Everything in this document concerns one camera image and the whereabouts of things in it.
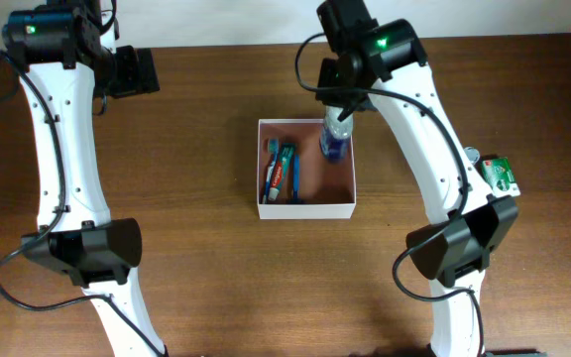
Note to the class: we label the green soap box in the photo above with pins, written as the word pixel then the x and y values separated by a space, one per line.
pixel 499 176

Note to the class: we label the blue disposable razor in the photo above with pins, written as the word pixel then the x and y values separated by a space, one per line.
pixel 295 181

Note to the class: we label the teal mouthwash bottle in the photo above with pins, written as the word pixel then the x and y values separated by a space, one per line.
pixel 473 155

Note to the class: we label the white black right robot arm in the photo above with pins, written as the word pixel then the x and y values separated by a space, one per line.
pixel 385 68

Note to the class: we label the white cardboard box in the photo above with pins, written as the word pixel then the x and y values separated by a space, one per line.
pixel 326 190

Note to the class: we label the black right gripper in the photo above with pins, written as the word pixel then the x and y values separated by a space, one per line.
pixel 335 98

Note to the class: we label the blue white toothbrush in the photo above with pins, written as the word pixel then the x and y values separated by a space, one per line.
pixel 274 149

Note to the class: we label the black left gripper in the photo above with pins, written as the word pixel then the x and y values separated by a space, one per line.
pixel 136 83

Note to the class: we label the green Colgate toothpaste tube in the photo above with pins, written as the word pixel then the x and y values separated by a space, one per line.
pixel 280 170

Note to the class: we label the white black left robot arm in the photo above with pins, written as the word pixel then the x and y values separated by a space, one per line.
pixel 65 55

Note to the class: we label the dark blue spray bottle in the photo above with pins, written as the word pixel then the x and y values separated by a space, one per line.
pixel 336 133

